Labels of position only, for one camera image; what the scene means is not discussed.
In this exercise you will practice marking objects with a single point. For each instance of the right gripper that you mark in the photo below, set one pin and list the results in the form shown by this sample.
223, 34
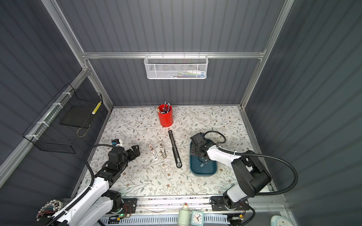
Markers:
193, 148

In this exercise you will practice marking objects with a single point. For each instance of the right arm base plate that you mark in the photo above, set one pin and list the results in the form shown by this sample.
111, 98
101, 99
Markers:
218, 204

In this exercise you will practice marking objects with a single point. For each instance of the small teal clock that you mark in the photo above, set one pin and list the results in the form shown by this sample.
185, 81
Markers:
197, 218

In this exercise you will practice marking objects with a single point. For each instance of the black wire basket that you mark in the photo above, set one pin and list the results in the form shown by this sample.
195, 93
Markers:
62, 128

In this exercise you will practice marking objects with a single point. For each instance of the white wire mesh basket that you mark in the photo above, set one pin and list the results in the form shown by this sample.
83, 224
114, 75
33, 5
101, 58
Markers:
176, 68

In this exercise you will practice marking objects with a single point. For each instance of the yellow marker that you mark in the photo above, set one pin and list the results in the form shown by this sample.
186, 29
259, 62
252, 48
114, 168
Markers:
96, 108

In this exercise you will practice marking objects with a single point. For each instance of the teal plastic tray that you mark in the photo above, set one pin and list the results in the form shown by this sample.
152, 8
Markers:
200, 166

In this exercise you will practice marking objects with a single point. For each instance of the white glue bottle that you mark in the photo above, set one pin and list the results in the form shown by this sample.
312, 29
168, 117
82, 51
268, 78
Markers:
184, 216

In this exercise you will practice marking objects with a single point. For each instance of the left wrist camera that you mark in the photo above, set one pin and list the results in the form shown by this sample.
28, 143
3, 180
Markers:
117, 143

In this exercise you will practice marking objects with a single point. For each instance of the red pencil cup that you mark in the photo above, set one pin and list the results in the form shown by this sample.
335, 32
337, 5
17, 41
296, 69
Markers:
165, 114

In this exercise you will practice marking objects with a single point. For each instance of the black notebook in basket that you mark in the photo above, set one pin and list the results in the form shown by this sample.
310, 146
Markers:
78, 116

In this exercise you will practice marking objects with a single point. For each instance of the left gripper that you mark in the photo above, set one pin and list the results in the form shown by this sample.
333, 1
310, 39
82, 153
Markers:
135, 151

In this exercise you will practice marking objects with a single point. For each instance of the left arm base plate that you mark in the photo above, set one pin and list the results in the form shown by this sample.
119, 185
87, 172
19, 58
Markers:
129, 207

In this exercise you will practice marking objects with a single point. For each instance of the black stapler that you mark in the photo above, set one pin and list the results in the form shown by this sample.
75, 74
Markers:
175, 151

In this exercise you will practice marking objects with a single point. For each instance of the jar of pencils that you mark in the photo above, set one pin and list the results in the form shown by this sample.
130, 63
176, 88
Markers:
49, 209

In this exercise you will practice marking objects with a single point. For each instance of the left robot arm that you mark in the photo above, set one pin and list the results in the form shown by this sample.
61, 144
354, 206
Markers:
97, 199

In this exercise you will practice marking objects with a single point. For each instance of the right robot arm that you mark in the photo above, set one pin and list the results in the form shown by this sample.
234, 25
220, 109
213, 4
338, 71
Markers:
250, 173

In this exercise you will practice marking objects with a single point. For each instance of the pale round object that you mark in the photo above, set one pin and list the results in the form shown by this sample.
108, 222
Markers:
280, 221

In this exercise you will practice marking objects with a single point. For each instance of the pink eraser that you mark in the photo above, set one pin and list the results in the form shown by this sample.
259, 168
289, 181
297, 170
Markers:
153, 152

